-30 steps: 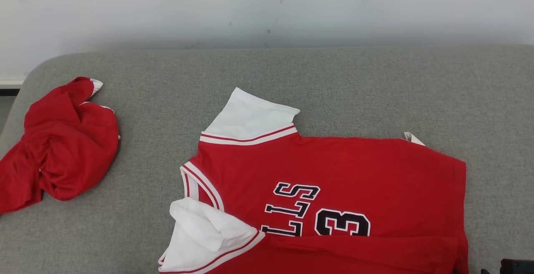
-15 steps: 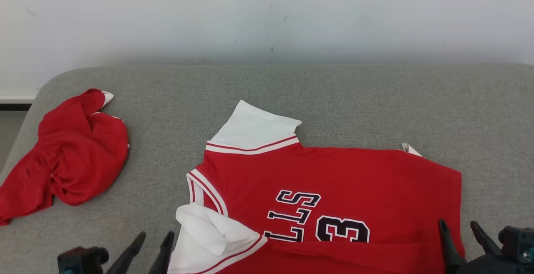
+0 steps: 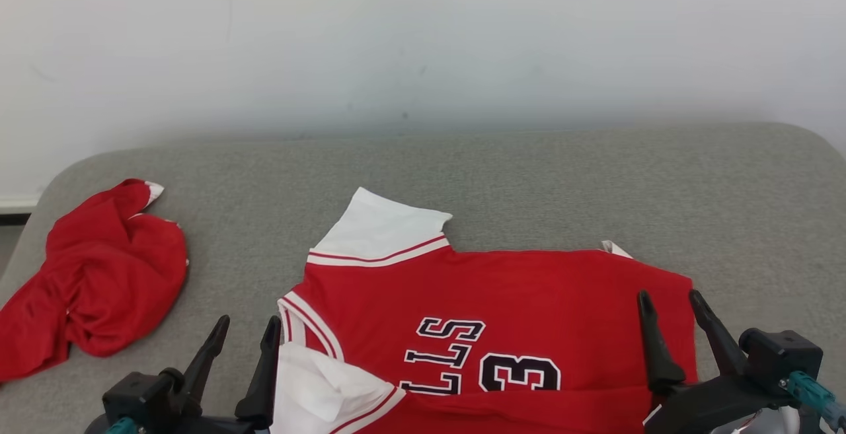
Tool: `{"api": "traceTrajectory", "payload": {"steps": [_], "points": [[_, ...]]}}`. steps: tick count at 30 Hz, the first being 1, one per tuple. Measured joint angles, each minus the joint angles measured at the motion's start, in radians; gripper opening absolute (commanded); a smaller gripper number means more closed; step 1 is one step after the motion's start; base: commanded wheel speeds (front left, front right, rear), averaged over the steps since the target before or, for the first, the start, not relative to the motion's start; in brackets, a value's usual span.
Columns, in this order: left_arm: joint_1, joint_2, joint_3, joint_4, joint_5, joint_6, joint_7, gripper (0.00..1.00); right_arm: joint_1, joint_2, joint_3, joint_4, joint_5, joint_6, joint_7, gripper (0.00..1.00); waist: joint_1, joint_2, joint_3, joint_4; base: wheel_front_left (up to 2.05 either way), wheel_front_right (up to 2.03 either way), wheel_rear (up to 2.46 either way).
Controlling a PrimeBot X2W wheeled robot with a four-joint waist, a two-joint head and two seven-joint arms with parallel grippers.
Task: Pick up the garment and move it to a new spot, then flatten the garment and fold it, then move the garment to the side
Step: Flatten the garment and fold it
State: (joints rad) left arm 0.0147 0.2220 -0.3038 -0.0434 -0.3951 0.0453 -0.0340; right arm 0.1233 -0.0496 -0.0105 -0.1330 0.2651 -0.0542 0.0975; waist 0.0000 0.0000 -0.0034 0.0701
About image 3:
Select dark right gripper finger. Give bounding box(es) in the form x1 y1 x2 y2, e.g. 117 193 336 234
636 290 687 396
688 290 748 377

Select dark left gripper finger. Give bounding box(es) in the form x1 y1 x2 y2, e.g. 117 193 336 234
181 315 231 416
235 316 284 430

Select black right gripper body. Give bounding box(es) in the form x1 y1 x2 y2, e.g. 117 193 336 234
644 371 795 434

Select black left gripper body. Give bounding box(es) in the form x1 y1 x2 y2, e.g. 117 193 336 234
85 413 266 434

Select red shorts with white stripe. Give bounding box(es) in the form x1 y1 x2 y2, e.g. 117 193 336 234
0 179 190 383

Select red Bulls basketball jersey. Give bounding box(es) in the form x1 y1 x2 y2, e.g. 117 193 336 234
270 187 700 434

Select teal right camera connector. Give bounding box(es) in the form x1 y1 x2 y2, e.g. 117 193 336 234
785 371 846 432

